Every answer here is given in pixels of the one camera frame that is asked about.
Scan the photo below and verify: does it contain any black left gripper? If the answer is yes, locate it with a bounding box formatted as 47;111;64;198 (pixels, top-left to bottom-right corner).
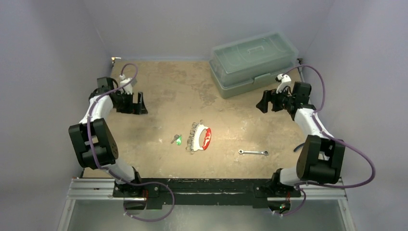
114;90;147;115

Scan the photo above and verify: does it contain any green key tag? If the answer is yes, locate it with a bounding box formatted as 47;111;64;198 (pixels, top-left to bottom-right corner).
171;134;182;145

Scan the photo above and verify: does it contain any steel key organizer red handle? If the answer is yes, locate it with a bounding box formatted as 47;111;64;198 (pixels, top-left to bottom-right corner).
185;120;212;154

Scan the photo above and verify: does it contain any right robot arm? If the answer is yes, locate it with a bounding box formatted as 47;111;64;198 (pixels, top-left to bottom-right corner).
256;81;345;197

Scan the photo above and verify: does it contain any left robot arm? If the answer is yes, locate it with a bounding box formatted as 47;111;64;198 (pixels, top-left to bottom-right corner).
68;75;148;197

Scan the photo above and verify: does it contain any clear plastic storage bin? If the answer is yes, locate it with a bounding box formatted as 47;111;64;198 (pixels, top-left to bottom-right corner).
209;31;299;99

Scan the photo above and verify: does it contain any silver combination wrench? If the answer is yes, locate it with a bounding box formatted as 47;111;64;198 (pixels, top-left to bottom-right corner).
238;150;268;156

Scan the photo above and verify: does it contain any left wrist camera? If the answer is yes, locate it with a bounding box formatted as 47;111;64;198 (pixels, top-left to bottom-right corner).
119;74;137;95

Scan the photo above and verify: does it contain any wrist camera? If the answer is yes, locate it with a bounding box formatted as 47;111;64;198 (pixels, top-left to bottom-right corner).
275;74;292;93
119;74;137;95

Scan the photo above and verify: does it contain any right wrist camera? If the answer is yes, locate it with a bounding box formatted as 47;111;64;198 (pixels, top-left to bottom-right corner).
275;74;292;93

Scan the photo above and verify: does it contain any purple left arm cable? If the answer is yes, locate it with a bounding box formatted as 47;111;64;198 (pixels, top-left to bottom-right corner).
87;63;176;223

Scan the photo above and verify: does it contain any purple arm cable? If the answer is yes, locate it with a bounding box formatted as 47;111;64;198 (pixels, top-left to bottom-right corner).
272;64;377;218
87;63;176;223

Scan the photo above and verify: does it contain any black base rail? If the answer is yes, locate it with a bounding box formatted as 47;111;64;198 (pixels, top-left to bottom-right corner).
113;178;302;209

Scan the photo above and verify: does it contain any aluminium frame rail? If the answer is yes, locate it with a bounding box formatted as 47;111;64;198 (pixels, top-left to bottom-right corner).
58;178;355;231

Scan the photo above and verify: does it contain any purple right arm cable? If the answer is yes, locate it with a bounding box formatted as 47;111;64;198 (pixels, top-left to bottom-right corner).
272;64;377;218

